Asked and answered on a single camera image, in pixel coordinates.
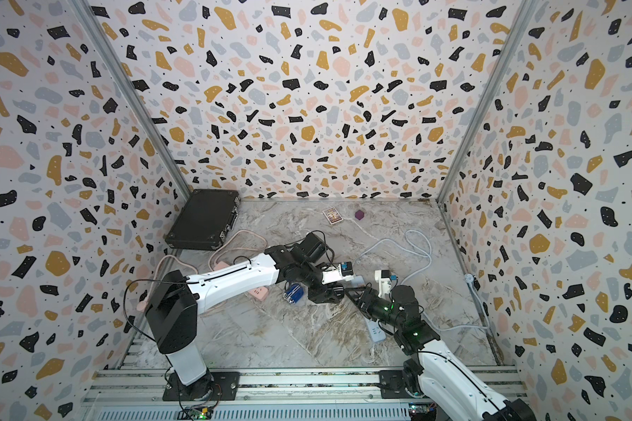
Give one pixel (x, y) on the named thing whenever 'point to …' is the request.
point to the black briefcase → (206, 216)
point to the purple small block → (359, 214)
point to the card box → (333, 216)
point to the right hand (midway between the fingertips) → (349, 295)
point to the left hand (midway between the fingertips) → (340, 289)
